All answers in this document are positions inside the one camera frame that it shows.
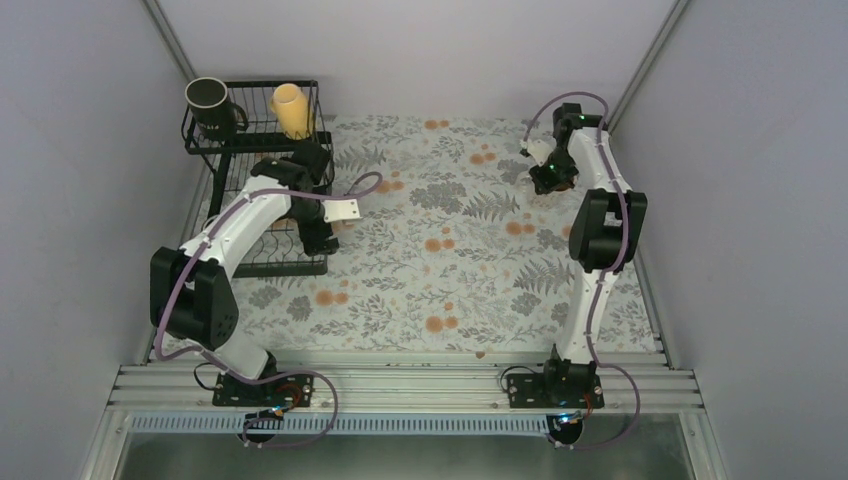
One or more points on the yellow cup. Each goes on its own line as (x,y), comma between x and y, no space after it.
(293,111)

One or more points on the aluminium rail frame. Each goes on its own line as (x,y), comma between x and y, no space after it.
(408,383)

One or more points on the black wire dish rack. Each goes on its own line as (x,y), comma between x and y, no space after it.
(302,165)

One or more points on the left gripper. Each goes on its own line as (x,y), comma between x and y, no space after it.
(308,235)

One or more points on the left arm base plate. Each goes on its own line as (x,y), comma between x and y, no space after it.
(293,391)

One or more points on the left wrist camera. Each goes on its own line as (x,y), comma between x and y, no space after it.
(341,210)

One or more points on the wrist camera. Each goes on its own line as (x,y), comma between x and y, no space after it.
(341,210)
(538,150)

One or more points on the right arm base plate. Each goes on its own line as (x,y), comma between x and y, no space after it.
(559,384)

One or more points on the floral tablecloth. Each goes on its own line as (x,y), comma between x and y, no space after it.
(454,251)

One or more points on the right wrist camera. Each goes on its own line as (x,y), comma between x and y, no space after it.
(538,150)

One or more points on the slotted cable duct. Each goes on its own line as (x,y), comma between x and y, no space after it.
(345,424)

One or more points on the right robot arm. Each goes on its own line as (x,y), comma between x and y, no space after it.
(603,236)

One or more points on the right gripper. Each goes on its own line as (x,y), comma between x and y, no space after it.
(545,184)

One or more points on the floral white mug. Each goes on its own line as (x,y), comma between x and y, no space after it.
(545,185)

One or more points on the black mug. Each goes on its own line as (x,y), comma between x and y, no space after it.
(217,116)

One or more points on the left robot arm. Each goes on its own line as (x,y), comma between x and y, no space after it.
(192,304)

